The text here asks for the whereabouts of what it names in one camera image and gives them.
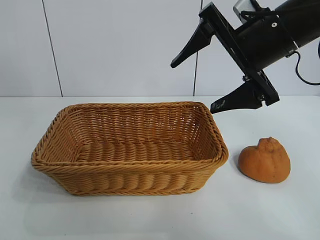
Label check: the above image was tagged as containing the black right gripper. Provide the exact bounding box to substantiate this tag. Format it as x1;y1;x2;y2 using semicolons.
170;1;299;115

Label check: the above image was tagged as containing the orange bread roll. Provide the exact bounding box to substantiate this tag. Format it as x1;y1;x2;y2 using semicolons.
237;136;292;185

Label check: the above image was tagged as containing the woven wicker basket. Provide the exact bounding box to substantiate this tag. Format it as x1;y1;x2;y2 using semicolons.
31;101;230;196

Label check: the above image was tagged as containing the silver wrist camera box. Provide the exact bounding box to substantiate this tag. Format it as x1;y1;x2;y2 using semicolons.
232;0;259;24

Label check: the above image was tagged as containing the thin black camera cable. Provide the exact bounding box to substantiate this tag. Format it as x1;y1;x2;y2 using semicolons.
240;5;280;22

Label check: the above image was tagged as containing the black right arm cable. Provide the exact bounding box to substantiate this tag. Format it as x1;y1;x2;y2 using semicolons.
292;39;320;86

